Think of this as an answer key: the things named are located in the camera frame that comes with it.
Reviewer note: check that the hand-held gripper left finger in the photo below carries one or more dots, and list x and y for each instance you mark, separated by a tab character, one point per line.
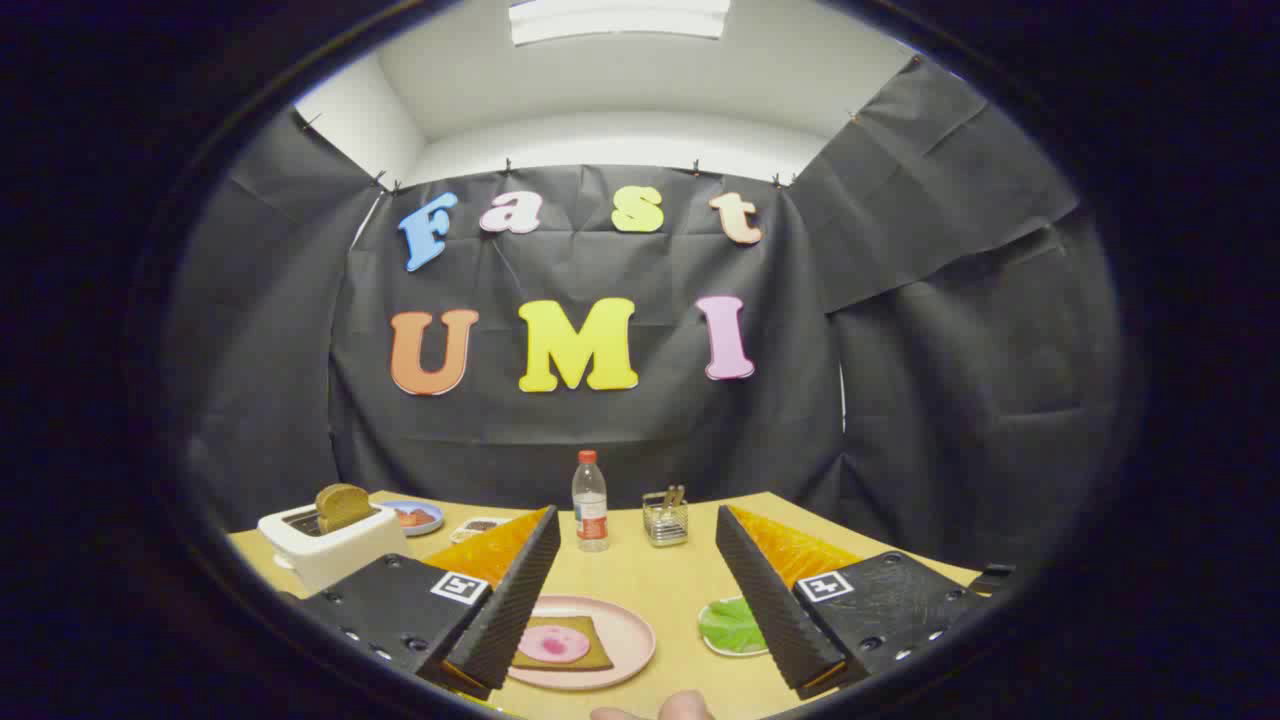
515	610

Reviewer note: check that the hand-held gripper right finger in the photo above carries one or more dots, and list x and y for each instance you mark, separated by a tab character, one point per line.
770	610

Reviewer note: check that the green lettuce leaf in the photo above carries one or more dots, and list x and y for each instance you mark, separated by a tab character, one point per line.
732	625

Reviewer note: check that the brown toast slice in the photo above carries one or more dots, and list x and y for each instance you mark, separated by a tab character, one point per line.
344	506

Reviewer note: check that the pink ham slice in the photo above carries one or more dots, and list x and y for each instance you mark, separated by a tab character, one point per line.
553	644

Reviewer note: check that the white square plate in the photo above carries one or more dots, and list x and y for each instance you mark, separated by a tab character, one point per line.
735	652

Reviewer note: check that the white divided seasoning tray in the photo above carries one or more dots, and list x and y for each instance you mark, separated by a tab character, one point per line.
480	527

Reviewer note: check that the brown bread slice with ham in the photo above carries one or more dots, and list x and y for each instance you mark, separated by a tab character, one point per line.
598	655

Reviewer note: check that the round pink plate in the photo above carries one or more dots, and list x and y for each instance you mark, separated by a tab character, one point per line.
628	630

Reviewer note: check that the clear plastic water bottle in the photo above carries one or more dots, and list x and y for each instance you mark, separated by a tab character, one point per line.
590	515

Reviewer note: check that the small blue plate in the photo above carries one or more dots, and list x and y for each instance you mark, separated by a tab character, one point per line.
430	522

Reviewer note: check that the orange-red food pieces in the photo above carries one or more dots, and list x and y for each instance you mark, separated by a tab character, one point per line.
414	517

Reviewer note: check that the white toaster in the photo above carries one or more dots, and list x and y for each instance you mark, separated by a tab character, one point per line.
340	555

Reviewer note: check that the white ceiling light panel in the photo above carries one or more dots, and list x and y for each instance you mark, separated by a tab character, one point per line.
620	18

